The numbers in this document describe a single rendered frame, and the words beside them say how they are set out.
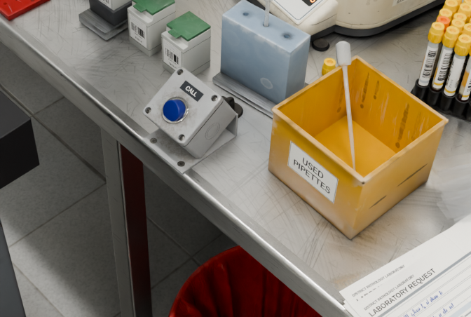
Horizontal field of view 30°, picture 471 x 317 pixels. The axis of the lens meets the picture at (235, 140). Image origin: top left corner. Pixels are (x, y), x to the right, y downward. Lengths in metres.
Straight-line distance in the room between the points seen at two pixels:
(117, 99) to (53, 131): 1.19
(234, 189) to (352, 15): 0.30
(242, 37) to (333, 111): 0.14
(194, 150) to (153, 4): 0.22
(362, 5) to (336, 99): 0.17
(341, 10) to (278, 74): 0.16
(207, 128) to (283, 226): 0.14
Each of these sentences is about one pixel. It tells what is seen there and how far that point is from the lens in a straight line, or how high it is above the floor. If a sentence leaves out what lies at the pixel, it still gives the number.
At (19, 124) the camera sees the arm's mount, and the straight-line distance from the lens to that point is 0.96.
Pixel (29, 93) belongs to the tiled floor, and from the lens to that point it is 2.37.
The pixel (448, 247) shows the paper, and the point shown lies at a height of 0.89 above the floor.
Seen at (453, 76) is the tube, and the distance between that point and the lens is 1.07.
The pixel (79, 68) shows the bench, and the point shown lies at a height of 0.87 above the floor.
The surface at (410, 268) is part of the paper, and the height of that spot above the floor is 0.89.
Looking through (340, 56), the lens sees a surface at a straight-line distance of 0.98.
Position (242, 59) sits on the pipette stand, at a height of 0.93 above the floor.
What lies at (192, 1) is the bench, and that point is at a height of 0.87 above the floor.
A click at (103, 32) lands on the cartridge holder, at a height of 0.89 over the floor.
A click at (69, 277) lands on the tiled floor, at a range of 1.98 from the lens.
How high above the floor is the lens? 1.63
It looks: 47 degrees down
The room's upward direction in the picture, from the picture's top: 3 degrees clockwise
